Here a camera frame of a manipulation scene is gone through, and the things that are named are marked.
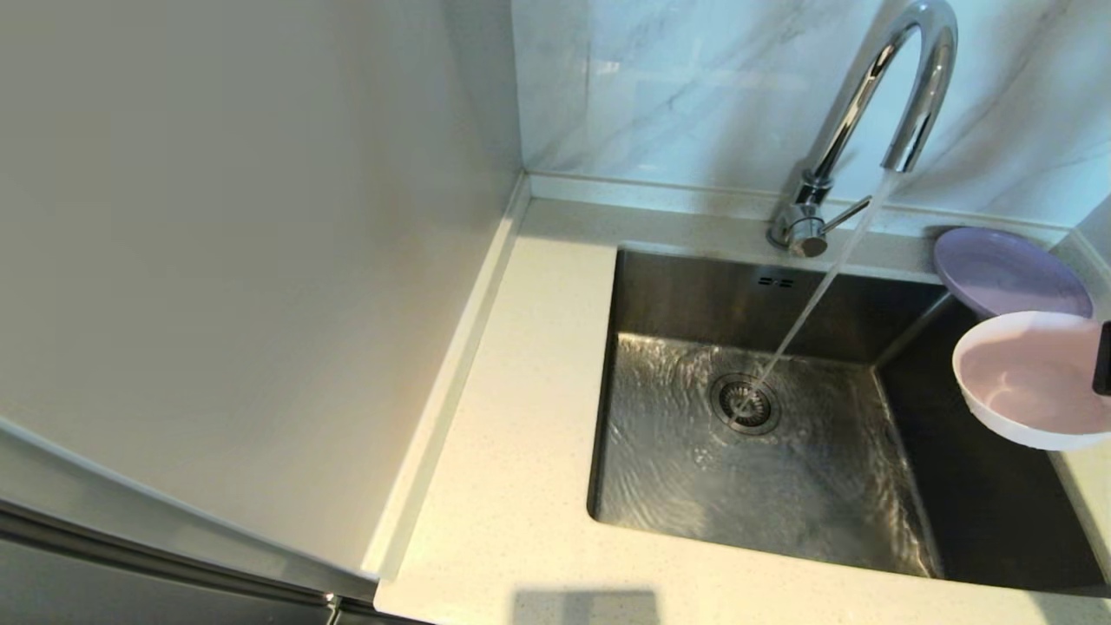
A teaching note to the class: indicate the purple plastic plate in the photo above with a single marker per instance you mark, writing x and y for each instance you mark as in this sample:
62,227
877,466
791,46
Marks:
998,269

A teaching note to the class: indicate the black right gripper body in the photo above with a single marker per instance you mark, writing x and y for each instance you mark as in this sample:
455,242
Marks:
1103,360

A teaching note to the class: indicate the chrome gooseneck faucet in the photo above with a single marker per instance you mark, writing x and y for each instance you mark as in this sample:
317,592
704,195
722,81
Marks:
868,78

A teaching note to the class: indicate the stainless steel sink basin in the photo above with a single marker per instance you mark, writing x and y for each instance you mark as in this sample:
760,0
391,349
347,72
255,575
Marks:
807,503

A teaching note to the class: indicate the tall cabinet unit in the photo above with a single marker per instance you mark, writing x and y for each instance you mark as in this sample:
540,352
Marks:
217,260

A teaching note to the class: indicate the pink plastic bowl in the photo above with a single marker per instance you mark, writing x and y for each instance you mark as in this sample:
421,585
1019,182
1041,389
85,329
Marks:
1024,382

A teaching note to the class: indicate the round metal drain strainer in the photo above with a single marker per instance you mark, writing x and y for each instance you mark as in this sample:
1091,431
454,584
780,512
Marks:
744,404

